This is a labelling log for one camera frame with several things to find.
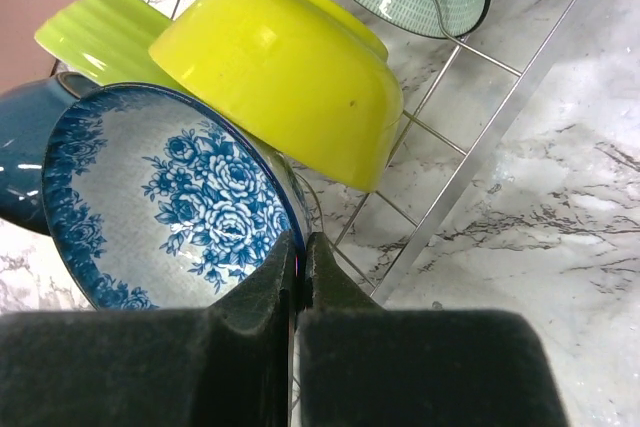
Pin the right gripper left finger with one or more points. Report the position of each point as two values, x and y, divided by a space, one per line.
229 364

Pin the stainless steel dish rack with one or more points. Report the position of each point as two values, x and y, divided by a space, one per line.
460 99

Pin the dark teal beige bowl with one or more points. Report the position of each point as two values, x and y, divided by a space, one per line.
28 114

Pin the yellow-green bottom bowl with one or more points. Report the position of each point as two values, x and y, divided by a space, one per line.
306 77

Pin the blue white patterned bowl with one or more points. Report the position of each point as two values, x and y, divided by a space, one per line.
154 200

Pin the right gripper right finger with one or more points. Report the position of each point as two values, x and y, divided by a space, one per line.
363 365

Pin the lime green white bowl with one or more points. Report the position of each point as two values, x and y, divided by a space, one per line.
108 40

